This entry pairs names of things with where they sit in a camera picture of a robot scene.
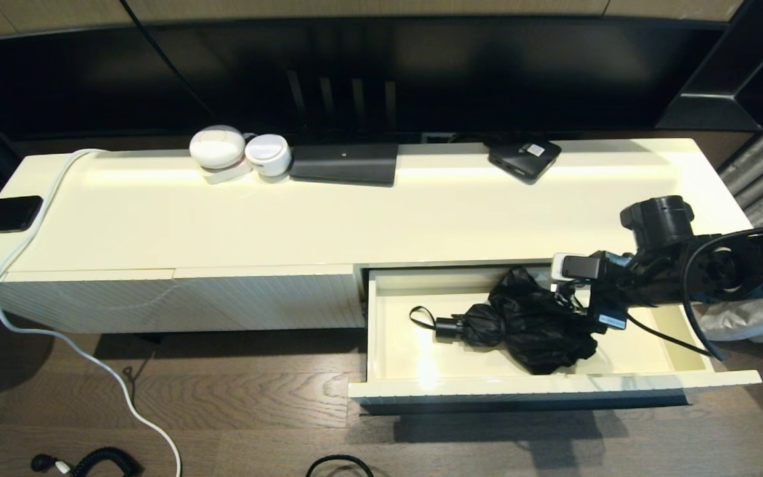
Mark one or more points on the black television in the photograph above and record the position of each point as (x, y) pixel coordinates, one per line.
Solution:
(487, 66)

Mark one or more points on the large white round device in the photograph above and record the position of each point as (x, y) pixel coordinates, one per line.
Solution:
(217, 147)

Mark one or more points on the black shelf unit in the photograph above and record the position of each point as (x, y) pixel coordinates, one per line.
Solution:
(752, 66)

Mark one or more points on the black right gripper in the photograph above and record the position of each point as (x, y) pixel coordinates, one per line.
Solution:
(616, 291)

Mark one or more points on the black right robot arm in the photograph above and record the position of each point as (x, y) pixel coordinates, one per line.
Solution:
(752, 265)

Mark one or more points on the small white round device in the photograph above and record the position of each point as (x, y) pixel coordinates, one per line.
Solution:
(267, 154)

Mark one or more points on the flat black rectangular box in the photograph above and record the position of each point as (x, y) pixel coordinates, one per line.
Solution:
(344, 165)

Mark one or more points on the white TV cabinet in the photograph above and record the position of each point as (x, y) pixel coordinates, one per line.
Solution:
(222, 225)

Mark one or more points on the white ribbed drawer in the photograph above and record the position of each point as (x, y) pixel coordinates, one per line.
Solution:
(408, 344)

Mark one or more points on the black umbrella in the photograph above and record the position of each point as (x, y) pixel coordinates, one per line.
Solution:
(527, 331)

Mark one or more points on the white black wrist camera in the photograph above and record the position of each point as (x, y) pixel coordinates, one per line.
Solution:
(577, 266)

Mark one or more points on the small black box white label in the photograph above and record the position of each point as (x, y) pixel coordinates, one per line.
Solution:
(520, 164)

